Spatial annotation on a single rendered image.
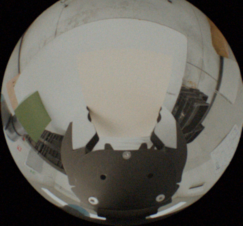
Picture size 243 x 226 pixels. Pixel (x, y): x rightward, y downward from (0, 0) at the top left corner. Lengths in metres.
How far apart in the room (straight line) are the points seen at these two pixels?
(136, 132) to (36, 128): 0.43
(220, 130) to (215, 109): 0.62
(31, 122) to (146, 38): 0.51
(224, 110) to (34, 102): 2.95
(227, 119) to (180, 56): 2.44
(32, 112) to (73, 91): 0.26
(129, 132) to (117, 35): 0.22
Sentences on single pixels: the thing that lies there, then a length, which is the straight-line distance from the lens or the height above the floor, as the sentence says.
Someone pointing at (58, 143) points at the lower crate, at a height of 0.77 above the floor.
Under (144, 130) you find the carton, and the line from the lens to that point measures 0.15.
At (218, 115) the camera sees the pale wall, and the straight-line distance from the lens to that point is 2.64.
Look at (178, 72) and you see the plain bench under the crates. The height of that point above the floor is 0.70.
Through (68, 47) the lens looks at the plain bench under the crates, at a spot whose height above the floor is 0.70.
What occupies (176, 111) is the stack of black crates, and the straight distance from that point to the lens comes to 0.80.
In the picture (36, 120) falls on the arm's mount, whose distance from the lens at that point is 0.44.
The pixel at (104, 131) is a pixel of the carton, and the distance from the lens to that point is 0.15.
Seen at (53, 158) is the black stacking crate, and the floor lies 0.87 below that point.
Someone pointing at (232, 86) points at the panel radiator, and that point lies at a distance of 2.46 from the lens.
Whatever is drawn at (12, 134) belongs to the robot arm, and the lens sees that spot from 0.53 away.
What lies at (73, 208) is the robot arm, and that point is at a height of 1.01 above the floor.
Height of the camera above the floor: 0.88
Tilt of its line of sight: 57 degrees down
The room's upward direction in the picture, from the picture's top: 180 degrees counter-clockwise
